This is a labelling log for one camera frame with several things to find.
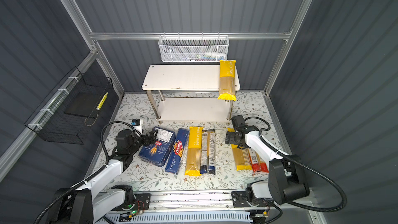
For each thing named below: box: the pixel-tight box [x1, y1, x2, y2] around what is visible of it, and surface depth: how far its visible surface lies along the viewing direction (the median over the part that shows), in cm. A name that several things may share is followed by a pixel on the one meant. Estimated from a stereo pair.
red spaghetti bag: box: [248, 148, 269, 173], surface depth 84 cm
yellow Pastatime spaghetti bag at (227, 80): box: [217, 60, 237, 102], surface depth 76 cm
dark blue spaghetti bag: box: [200, 129, 217, 176], surface depth 88 cm
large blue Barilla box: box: [138, 126, 177, 168], surface depth 86 cm
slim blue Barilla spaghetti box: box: [164, 128, 190, 175], surface depth 88 cm
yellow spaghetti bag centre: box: [184, 126, 204, 177], surface depth 88 cm
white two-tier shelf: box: [141, 64, 241, 125], surface depth 87 cm
